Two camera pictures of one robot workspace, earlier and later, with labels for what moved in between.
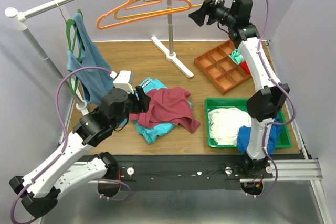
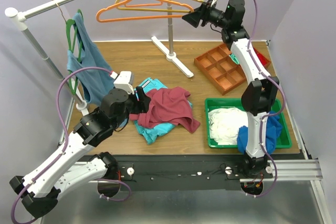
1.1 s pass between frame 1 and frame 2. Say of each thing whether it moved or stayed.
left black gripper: stayed
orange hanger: moved
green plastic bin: stayed
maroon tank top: stayed
